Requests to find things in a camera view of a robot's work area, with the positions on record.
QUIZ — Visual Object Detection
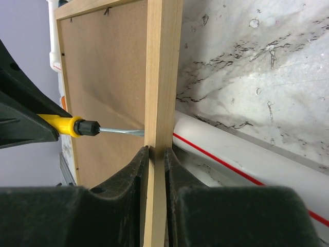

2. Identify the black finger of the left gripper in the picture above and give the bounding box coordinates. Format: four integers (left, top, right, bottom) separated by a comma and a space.
1, 43, 71, 148

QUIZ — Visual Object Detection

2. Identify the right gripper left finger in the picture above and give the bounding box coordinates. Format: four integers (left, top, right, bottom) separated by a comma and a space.
1, 147, 149, 246

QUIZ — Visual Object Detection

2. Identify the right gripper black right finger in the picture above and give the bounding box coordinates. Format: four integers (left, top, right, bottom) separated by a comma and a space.
164, 148, 320, 246

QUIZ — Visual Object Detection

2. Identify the small yellow screwdriver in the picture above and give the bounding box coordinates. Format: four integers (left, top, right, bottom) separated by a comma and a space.
38, 114, 144, 138

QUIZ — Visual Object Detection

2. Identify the wooden picture frame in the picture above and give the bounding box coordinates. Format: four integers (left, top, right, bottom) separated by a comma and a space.
54, 0, 183, 246

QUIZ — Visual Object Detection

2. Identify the white PVC pipe rack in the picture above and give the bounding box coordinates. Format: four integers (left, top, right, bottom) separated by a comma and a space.
48, 1, 328, 237

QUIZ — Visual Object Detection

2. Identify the orange handled screwdriver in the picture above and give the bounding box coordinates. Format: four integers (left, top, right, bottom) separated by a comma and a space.
61, 96, 66, 111

